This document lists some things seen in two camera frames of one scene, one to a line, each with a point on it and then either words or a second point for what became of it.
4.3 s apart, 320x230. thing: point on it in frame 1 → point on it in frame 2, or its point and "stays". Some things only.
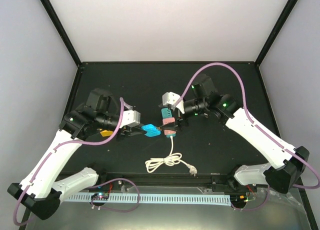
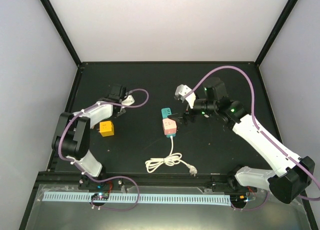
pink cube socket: x=167 y=120 stays
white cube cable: x=171 y=160 stays
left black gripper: x=127 y=131 → x=119 y=114
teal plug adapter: x=166 y=113 stays
